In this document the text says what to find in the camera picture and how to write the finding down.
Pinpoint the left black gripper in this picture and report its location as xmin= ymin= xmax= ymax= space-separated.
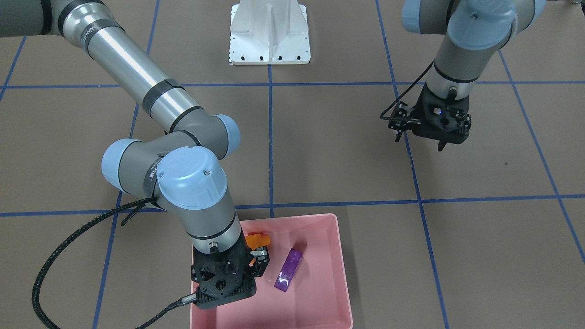
xmin=411 ymin=85 xmax=471 ymax=152

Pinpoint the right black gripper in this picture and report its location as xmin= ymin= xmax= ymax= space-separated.
xmin=191 ymin=238 xmax=256 ymax=310

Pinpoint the orange sloped block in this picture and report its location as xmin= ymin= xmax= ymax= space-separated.
xmin=245 ymin=233 xmax=271 ymax=250

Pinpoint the purple block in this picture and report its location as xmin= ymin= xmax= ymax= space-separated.
xmin=274 ymin=248 xmax=303 ymax=293

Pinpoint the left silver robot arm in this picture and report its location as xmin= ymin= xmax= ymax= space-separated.
xmin=388 ymin=0 xmax=546 ymax=151

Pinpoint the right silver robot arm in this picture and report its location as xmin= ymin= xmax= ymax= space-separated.
xmin=1 ymin=0 xmax=261 ymax=309

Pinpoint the pink plastic box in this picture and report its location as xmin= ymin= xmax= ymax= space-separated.
xmin=190 ymin=214 xmax=354 ymax=329

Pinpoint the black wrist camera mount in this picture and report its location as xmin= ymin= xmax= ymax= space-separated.
xmin=249 ymin=246 xmax=270 ymax=277

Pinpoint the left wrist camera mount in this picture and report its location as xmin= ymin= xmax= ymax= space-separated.
xmin=388 ymin=101 xmax=420 ymax=143

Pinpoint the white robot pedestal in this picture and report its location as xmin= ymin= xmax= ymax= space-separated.
xmin=229 ymin=0 xmax=311 ymax=65

